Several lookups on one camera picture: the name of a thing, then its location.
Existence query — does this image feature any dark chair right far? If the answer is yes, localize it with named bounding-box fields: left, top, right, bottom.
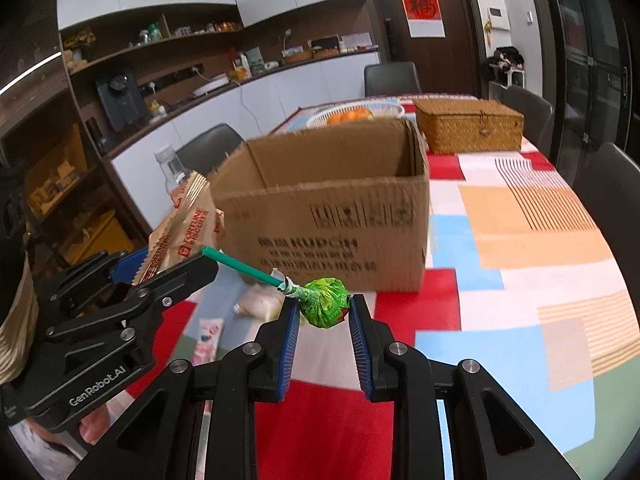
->
left=501, top=84, right=554, bottom=157

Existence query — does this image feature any dark chair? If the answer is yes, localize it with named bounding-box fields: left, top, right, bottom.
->
left=572, top=140, right=640, bottom=281
left=177, top=124, right=243, bottom=177
left=501, top=84, right=554, bottom=157

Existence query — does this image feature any pink juice bottle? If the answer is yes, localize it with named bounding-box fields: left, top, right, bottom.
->
left=154, top=144, right=191, bottom=207

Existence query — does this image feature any left hand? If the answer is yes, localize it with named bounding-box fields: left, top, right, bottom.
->
left=79, top=403, right=122, bottom=445

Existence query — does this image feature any dark wooden door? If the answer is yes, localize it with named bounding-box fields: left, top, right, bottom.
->
left=373, top=0, right=482, bottom=98

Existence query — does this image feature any brown cardboard box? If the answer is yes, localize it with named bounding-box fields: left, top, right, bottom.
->
left=209, top=118, right=430, bottom=292

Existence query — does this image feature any white pink snack packet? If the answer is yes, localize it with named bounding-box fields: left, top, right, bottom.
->
left=192, top=318, right=224, bottom=365

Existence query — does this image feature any white shoe rack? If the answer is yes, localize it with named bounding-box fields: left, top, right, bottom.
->
left=483, top=46, right=526, bottom=101

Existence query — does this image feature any dark chair left side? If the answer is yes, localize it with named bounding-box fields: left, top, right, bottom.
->
left=177, top=124, right=243, bottom=177

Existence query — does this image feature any dark chair far end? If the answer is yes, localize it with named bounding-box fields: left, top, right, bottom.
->
left=363, top=62, right=422, bottom=96

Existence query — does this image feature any glass sliding door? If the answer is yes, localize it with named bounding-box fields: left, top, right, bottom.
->
left=550, top=0, right=632, bottom=183

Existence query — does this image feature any dark chair right near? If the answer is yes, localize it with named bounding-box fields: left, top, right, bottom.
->
left=572, top=140, right=640, bottom=281

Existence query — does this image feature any red fu door poster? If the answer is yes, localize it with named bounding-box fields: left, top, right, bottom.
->
left=401, top=0, right=446, bottom=39

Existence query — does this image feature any woven wicker box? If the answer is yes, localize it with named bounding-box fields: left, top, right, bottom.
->
left=413, top=99, right=524, bottom=155

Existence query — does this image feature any beige biscuit packet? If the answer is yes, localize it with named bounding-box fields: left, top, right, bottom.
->
left=132, top=171, right=224, bottom=285

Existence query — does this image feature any green lollipop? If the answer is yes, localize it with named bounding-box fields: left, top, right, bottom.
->
left=201, top=246, right=349, bottom=328

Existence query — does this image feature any black coffee machine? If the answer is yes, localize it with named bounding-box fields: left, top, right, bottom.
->
left=96, top=70, right=148, bottom=132

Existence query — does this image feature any white fruit basket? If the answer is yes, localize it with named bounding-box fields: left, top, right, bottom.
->
left=306, top=100, right=405, bottom=128

